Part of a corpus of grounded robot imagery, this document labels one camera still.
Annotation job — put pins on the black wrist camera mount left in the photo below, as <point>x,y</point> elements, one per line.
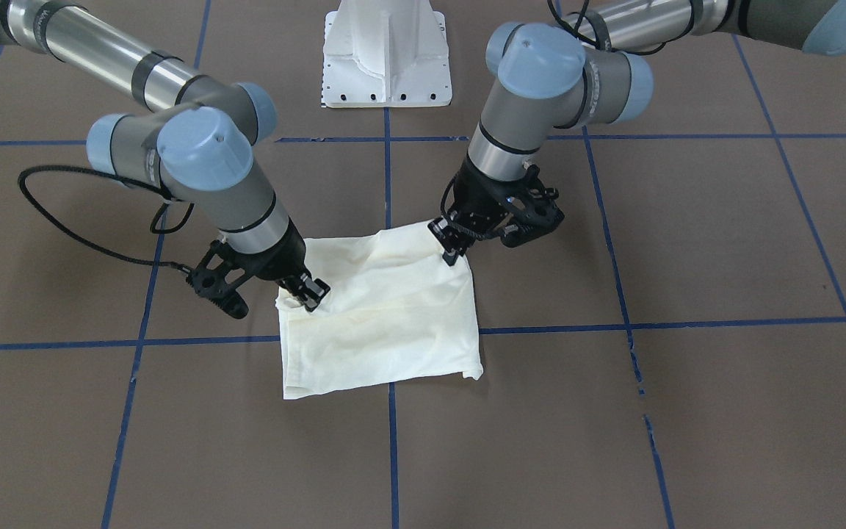
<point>532,209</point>

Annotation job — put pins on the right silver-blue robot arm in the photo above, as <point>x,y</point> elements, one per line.
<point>194,145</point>

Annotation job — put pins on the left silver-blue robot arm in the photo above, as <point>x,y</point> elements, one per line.
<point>589,67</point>

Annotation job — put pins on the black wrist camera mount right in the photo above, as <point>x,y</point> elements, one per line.
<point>217,276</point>

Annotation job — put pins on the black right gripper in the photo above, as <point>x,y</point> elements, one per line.
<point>283,257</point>

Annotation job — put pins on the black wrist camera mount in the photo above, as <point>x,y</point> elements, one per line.
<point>532,209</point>
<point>217,276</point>

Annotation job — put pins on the white camera post with base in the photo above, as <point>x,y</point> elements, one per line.
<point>385,54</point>

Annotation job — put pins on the cream long-sleeve Twinkle shirt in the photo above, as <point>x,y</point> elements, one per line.
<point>396,311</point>

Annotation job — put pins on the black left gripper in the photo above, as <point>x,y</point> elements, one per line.
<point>476,186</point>

